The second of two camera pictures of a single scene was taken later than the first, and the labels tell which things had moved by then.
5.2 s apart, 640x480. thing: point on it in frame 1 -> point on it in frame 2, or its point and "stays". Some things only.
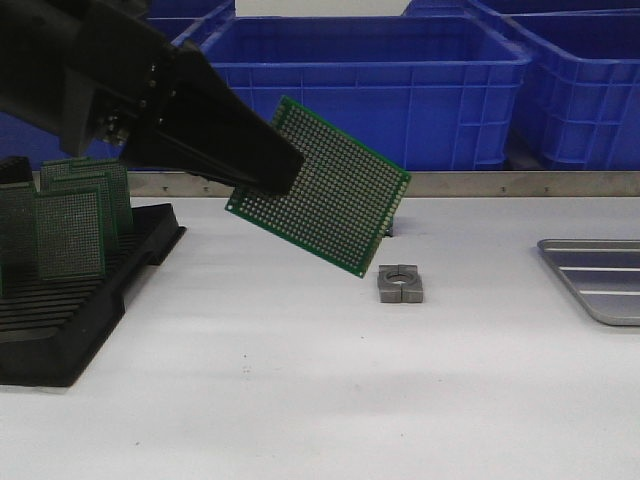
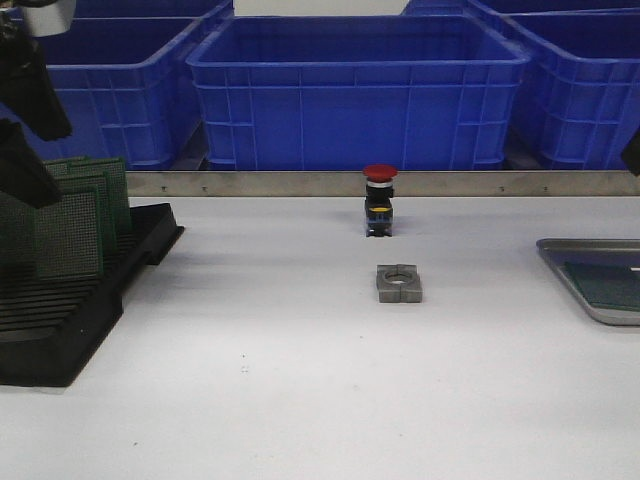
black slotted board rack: x=52 y=328 stays
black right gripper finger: x=212 y=132 -> x=27 y=91
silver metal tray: x=604 y=274 stays
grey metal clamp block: x=399 y=283 stays
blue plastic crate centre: x=427 y=92 stays
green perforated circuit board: x=343 y=201 -> x=613 y=286
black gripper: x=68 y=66 -> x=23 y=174
